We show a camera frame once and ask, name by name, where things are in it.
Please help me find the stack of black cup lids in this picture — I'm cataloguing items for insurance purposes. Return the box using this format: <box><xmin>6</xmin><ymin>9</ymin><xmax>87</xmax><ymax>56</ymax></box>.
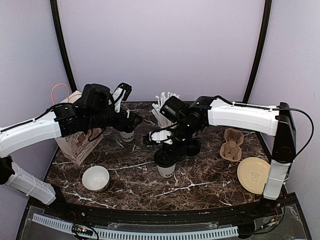
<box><xmin>185</xmin><ymin>137</ymin><xmax>202</xmax><ymax>157</ymax></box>

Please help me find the white ceramic bowl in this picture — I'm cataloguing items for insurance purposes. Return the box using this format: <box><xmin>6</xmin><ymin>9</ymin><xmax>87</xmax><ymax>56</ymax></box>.
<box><xmin>81</xmin><ymin>165</ymin><xmax>110</xmax><ymax>193</ymax></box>

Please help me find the black right frame post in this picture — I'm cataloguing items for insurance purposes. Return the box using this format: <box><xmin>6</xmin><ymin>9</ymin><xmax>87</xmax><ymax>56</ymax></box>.
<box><xmin>242</xmin><ymin>0</ymin><xmax>273</xmax><ymax>104</ymax></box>

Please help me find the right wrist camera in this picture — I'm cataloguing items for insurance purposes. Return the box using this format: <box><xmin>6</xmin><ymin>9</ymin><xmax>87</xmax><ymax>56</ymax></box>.
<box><xmin>142</xmin><ymin>130</ymin><xmax>173</xmax><ymax>146</ymax></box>

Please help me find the black coffee cup lid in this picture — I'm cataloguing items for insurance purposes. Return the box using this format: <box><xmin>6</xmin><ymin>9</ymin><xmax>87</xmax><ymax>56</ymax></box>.
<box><xmin>153</xmin><ymin>149</ymin><xmax>176</xmax><ymax>168</ymax></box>

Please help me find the white paper coffee cup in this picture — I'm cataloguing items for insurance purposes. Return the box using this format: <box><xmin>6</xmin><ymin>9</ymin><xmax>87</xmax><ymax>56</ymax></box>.
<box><xmin>156</xmin><ymin>163</ymin><xmax>176</xmax><ymax>178</ymax></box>

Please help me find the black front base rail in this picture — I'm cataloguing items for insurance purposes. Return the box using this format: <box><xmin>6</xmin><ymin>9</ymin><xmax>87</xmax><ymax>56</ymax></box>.
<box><xmin>26</xmin><ymin>192</ymin><xmax>299</xmax><ymax>234</ymax></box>

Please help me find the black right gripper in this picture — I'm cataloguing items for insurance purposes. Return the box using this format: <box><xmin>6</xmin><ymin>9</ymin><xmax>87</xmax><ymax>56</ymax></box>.
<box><xmin>162</xmin><ymin>118</ymin><xmax>199</xmax><ymax>165</ymax></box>

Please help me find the cream yellow plate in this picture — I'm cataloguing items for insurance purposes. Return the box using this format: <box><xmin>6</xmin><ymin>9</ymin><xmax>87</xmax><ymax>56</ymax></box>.
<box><xmin>237</xmin><ymin>157</ymin><xmax>270</xmax><ymax>195</ymax></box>

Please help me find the stack of white paper cups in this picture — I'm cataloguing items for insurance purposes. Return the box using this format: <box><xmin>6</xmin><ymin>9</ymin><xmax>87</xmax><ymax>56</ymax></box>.
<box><xmin>119</xmin><ymin>130</ymin><xmax>135</xmax><ymax>142</ymax></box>

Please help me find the white slotted cable duct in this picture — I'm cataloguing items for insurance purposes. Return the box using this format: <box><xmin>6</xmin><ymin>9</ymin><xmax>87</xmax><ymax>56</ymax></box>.
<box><xmin>31</xmin><ymin>213</ymin><xmax>239</xmax><ymax>240</ymax></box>

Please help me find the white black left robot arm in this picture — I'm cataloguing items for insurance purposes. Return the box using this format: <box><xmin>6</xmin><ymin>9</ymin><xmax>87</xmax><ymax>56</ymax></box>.
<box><xmin>0</xmin><ymin>83</ymin><xmax>142</xmax><ymax>218</ymax></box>

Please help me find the white paper takeout bag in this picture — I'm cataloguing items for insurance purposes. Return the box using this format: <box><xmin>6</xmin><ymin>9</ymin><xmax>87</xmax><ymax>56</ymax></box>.
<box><xmin>51</xmin><ymin>83</ymin><xmax>104</xmax><ymax>166</ymax></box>

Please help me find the brown cardboard cup carrier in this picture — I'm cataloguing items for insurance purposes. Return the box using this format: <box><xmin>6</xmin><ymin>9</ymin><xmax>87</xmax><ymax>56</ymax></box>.
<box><xmin>219</xmin><ymin>128</ymin><xmax>244</xmax><ymax>162</ymax></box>

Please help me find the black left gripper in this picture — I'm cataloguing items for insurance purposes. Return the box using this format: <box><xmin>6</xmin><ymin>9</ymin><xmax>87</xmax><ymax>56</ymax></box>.
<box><xmin>86</xmin><ymin>107</ymin><xmax>143</xmax><ymax>133</ymax></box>

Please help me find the bundle of white wrapped straws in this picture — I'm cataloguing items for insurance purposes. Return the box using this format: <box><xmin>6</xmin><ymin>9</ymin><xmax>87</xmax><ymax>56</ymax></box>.
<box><xmin>151</xmin><ymin>91</ymin><xmax>180</xmax><ymax>128</ymax></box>

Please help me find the black corner frame post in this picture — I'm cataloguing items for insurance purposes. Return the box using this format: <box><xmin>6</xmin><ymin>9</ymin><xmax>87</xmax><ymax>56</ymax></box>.
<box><xmin>49</xmin><ymin>0</ymin><xmax>77</xmax><ymax>92</ymax></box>

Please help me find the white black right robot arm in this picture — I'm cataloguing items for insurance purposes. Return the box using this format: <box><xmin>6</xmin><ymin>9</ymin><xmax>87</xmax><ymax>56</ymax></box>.
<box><xmin>160</xmin><ymin>95</ymin><xmax>315</xmax><ymax>217</ymax></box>

